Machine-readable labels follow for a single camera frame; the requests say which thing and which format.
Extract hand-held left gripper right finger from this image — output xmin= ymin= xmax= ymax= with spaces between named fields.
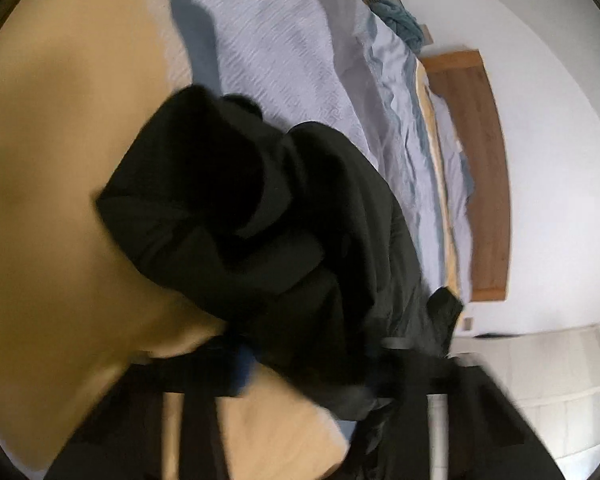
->
xmin=345 ymin=339 xmax=567 ymax=480

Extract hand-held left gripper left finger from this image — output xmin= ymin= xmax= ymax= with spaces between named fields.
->
xmin=45 ymin=339 xmax=255 ymax=480

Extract black down jacket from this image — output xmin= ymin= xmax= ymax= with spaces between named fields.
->
xmin=96 ymin=84 xmax=465 ymax=423

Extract blue crumpled clothes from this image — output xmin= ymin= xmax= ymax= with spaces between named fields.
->
xmin=370 ymin=0 xmax=426 ymax=54

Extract white panelled wardrobe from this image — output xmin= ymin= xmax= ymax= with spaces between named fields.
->
xmin=455 ymin=324 xmax=600 ymax=463

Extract grey-blue pillow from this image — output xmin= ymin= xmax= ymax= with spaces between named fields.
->
xmin=432 ymin=92 xmax=476 ymax=271

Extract wooden headboard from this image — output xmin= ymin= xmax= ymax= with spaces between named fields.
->
xmin=422 ymin=50 xmax=512 ymax=304

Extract striped duvet cover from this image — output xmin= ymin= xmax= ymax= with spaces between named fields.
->
xmin=0 ymin=0 xmax=477 ymax=477

